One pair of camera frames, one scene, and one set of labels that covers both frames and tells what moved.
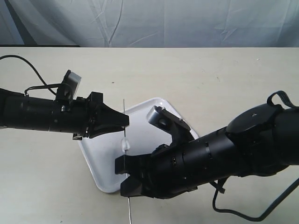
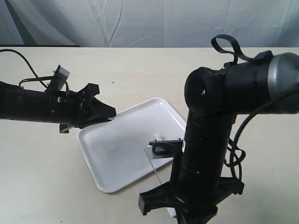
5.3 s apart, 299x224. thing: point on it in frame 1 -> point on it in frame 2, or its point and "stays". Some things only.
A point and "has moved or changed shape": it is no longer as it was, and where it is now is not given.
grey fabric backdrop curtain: [150, 23] stays
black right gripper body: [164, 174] -> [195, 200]
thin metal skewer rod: [127, 172] has moved or changed shape
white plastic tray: [141, 136] stays
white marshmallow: [125, 144] -> [158, 136]
